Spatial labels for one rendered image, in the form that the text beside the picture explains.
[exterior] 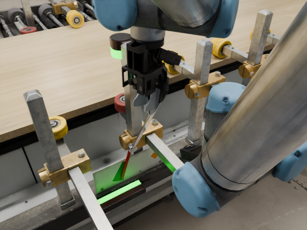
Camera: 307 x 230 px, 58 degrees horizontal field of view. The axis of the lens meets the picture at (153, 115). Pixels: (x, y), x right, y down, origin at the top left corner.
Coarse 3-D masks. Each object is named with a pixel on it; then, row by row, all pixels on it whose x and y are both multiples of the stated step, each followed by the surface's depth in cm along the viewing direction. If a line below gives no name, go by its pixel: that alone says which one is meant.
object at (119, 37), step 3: (117, 33) 73; (120, 33) 73; (123, 33) 73; (126, 33) 73; (111, 36) 72; (114, 36) 72; (117, 36) 72; (120, 36) 72; (123, 36) 72; (126, 36) 72; (129, 36) 72; (111, 39) 71; (114, 39) 70; (117, 39) 70; (120, 39) 70; (123, 39) 70; (126, 39) 70
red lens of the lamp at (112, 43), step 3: (129, 39) 71; (111, 42) 71; (114, 42) 70; (117, 42) 70; (120, 42) 70; (123, 42) 70; (111, 45) 71; (114, 45) 70; (117, 45) 70; (120, 45) 70; (114, 48) 71; (117, 48) 71; (120, 48) 70
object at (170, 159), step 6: (120, 114) 100; (126, 120) 96; (150, 138) 85; (156, 138) 85; (150, 144) 85; (156, 144) 83; (162, 144) 83; (156, 150) 83; (162, 150) 81; (168, 150) 81; (162, 156) 81; (168, 156) 80; (174, 156) 80; (168, 162) 79; (174, 162) 78; (180, 162) 78; (174, 168) 77
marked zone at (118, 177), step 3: (123, 162) 87; (123, 165) 88; (120, 168) 88; (117, 171) 88; (120, 171) 89; (117, 174) 89; (120, 174) 90; (117, 177) 90; (120, 177) 90; (123, 177) 91; (114, 180) 90; (117, 180) 90
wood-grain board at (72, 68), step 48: (240, 0) 187; (288, 0) 187; (0, 48) 127; (48, 48) 127; (96, 48) 127; (192, 48) 127; (240, 48) 127; (0, 96) 96; (48, 96) 96; (96, 96) 96
